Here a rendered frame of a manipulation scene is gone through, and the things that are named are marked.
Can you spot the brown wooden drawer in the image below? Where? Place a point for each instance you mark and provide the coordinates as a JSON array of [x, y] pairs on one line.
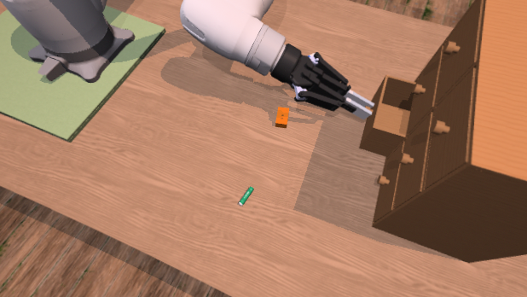
[[424, 102], [461, 48], [412, 174], [388, 184], [449, 150], [387, 126]]

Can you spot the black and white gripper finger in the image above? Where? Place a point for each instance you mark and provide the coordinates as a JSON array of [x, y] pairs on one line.
[[323, 69], [322, 96]]

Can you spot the orange nine-volt battery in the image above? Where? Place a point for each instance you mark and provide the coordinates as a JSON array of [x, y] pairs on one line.
[[281, 118]]

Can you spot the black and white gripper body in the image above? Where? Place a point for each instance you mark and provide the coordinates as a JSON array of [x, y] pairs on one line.
[[286, 70]]

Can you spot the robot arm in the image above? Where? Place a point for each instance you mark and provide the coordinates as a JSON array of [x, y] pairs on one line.
[[78, 39]]

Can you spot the brown wooden chest of drawers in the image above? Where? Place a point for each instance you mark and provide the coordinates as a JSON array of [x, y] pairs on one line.
[[478, 212]]

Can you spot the green aaa battery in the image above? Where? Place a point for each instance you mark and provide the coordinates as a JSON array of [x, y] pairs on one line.
[[246, 195]]

